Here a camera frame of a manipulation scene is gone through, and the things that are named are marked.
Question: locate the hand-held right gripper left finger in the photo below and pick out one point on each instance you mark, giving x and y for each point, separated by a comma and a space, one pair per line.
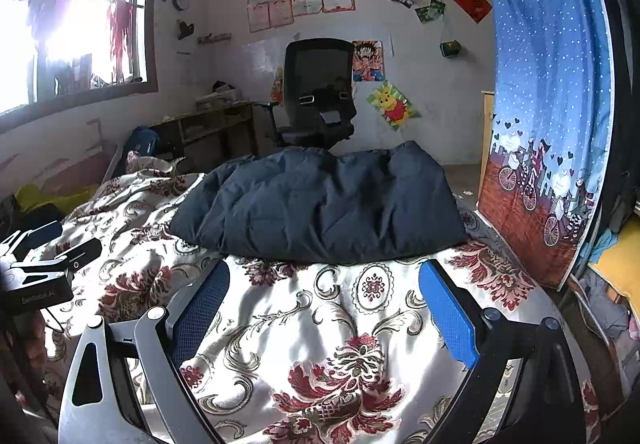
200, 314

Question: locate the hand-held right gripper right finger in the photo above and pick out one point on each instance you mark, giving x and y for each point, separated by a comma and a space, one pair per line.
445, 314

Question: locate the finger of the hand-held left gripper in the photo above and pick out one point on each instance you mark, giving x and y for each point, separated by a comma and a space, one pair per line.
85, 250
45, 231

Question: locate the navy puffer jacket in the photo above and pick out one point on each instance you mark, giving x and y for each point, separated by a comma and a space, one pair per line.
325, 204

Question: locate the grey clothes pile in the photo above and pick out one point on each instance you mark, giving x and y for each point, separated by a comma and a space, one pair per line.
605, 309

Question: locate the dark cloth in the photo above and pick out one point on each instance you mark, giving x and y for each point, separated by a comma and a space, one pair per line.
35, 214

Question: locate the yellow plastic bag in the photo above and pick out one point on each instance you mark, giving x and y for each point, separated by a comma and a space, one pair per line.
65, 199

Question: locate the floral printed blanket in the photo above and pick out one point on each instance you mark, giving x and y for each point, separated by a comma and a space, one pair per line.
350, 314

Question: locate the blue backpack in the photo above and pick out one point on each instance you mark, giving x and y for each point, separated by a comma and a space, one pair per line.
142, 139

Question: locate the light blue cloth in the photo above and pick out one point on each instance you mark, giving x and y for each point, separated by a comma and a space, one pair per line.
602, 241

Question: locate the wooden desk with shelves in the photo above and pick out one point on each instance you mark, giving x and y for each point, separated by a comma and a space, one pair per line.
215, 124

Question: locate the yellow cloth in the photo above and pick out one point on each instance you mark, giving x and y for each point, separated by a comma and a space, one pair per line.
622, 269

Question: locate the light wooden cabinet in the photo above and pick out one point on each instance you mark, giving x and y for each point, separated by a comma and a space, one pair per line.
487, 134

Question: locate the yellow bear poster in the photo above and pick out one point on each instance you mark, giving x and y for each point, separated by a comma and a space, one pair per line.
392, 107

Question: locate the red hanging window decoration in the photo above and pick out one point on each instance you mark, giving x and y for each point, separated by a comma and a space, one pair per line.
120, 29

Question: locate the wooden framed window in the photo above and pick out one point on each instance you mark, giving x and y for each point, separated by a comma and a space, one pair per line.
150, 24

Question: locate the colourful cartoon poster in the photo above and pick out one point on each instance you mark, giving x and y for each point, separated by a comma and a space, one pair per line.
277, 84

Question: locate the blue printed curtain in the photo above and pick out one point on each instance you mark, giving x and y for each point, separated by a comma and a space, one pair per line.
540, 74

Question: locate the anime character poster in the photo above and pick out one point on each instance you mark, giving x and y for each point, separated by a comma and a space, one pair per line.
367, 62

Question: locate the green hanging box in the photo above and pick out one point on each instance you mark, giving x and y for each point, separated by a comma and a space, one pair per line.
450, 49

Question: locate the black mesh office chair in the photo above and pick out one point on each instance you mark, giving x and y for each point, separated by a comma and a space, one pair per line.
320, 69

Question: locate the green photo card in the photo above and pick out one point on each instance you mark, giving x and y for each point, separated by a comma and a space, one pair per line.
431, 10

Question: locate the red paper envelope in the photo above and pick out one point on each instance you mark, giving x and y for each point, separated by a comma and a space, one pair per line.
472, 3

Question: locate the white bed frame rail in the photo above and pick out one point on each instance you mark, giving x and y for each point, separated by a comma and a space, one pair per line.
111, 164

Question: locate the black wall ornament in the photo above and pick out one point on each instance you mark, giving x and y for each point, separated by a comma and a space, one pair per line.
185, 29

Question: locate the round wall clock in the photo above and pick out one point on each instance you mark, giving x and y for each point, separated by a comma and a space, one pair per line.
180, 0

